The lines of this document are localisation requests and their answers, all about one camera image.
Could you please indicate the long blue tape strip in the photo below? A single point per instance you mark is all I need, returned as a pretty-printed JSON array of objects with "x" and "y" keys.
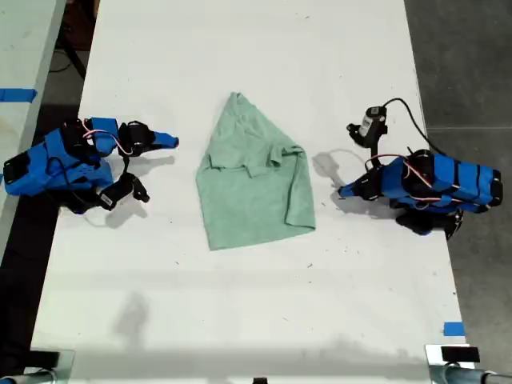
[{"x": 18, "y": 95}]

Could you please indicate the metal corner bracket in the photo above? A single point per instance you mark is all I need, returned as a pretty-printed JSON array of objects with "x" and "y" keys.
[
  {"x": 66, "y": 360},
  {"x": 434, "y": 356}
]

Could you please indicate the short blue tape strip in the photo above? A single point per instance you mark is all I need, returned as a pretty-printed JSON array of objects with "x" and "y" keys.
[{"x": 454, "y": 329}]

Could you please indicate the pale green T-shirt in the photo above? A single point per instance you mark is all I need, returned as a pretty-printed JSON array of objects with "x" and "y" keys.
[{"x": 248, "y": 200}]

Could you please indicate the small black edge clip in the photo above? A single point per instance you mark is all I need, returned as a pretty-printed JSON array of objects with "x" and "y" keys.
[{"x": 260, "y": 381}]

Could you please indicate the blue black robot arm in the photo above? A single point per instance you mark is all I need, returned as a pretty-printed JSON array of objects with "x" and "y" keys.
[
  {"x": 468, "y": 180},
  {"x": 60, "y": 160}
]

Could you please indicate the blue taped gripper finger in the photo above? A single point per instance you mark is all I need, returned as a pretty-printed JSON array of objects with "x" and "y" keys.
[
  {"x": 164, "y": 144},
  {"x": 366, "y": 182},
  {"x": 368, "y": 195},
  {"x": 165, "y": 137}
]

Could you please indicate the black camera box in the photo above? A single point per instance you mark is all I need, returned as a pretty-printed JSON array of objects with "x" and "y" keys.
[
  {"x": 370, "y": 124},
  {"x": 116, "y": 192}
]

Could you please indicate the black table leg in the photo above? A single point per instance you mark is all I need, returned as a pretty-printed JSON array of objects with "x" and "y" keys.
[{"x": 76, "y": 60}]

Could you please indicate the black clamp block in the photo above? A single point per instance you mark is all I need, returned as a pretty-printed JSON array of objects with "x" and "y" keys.
[
  {"x": 460, "y": 354},
  {"x": 45, "y": 358}
]

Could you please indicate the short black camera stalk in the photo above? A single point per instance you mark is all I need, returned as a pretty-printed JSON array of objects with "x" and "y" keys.
[
  {"x": 126, "y": 166},
  {"x": 374, "y": 148}
]

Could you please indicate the pale side table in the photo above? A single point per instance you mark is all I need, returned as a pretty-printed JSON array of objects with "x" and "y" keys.
[{"x": 24, "y": 48}]

